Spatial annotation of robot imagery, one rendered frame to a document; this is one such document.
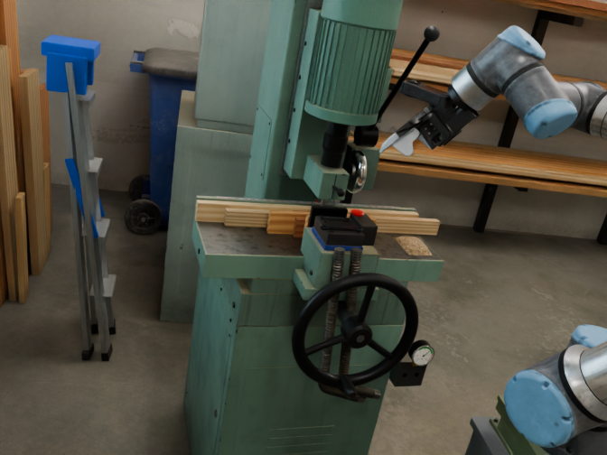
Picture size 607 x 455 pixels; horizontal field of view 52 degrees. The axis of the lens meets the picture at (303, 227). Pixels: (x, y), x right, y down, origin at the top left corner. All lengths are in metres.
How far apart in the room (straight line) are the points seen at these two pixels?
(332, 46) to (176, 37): 2.47
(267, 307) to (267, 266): 0.11
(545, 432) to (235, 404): 0.74
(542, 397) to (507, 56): 0.65
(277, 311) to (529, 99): 0.73
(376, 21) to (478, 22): 2.79
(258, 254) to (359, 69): 0.47
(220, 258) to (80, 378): 1.20
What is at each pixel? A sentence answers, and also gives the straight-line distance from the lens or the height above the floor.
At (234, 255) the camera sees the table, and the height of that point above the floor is 0.90.
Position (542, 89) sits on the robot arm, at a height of 1.38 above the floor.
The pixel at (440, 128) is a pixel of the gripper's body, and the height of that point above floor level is 1.25.
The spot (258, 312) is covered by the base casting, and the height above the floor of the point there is 0.75.
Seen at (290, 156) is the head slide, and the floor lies 1.05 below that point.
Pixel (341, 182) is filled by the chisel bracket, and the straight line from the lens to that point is 1.52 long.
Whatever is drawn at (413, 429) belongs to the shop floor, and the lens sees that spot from 2.48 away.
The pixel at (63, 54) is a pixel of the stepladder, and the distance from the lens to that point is 2.15.
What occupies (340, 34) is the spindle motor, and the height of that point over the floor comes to 1.39.
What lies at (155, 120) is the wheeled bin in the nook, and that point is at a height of 0.65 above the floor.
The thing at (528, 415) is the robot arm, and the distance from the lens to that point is 1.33.
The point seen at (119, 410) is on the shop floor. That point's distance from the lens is 2.34.
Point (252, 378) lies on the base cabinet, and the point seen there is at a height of 0.56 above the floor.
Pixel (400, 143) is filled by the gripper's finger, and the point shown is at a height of 1.20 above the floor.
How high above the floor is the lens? 1.52
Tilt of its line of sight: 23 degrees down
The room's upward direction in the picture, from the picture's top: 11 degrees clockwise
